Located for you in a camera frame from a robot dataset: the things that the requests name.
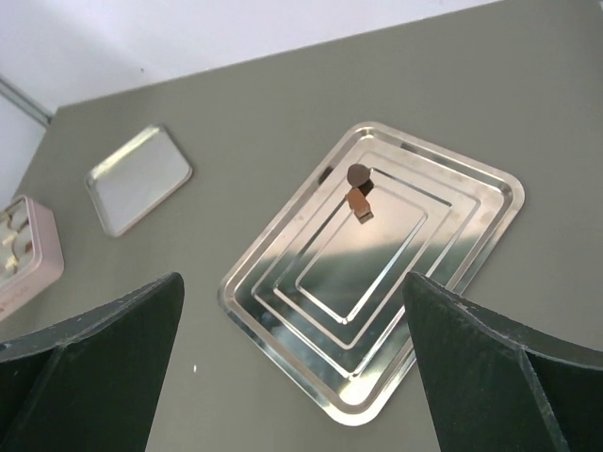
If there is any silver tin lid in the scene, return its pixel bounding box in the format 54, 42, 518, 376
85, 124, 193, 237

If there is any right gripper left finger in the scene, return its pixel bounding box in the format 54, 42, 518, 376
1, 273, 185, 451

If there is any large steel tray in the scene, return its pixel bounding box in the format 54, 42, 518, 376
219, 122, 525, 426

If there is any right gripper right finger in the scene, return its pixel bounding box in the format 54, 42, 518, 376
402, 272, 602, 451

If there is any dark heart chocolate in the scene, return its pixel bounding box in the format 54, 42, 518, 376
347, 163, 374, 196

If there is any pink tin box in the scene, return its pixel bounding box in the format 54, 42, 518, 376
1, 195, 65, 319

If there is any left aluminium frame post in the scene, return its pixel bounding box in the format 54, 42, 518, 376
0, 75, 53, 127

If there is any brown cube chocolate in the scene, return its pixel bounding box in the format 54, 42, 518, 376
346, 187, 373, 224

